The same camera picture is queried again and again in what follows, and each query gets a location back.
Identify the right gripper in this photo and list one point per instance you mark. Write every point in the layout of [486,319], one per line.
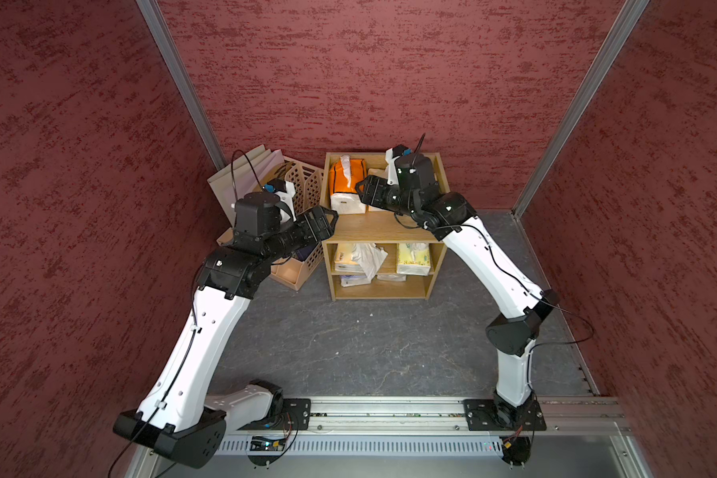
[376,186]

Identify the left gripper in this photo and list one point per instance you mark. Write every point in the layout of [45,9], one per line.
[325,230]

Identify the orange tissue pack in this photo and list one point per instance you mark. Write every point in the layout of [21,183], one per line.
[344,175]

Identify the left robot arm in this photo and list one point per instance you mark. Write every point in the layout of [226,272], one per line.
[174,420]

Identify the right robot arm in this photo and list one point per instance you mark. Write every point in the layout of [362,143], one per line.
[523,305]

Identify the wooden two-tier shelf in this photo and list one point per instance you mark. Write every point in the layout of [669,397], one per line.
[383,230]

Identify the flat white tissue pack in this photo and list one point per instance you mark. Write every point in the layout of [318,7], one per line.
[348,281]

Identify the lower right yellow tissue pack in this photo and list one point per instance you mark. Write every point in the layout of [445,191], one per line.
[413,259]

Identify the beige plastic file organizer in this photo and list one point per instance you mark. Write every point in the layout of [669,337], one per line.
[308,183]

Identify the dark blue book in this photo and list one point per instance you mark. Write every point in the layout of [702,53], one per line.
[304,253]

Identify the lilac folder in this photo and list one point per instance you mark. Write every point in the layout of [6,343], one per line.
[260,170]

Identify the right corner metal profile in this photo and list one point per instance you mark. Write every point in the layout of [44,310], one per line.
[622,27]

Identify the corner metal profile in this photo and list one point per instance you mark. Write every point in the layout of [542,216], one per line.
[622,27]
[159,30]

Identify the left corner metal profile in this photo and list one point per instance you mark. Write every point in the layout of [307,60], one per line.
[159,30]

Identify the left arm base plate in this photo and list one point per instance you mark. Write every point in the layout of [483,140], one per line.
[286,414]

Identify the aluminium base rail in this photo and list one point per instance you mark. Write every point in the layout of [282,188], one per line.
[430,436]

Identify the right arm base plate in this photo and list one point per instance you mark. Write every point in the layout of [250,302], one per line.
[499,415]

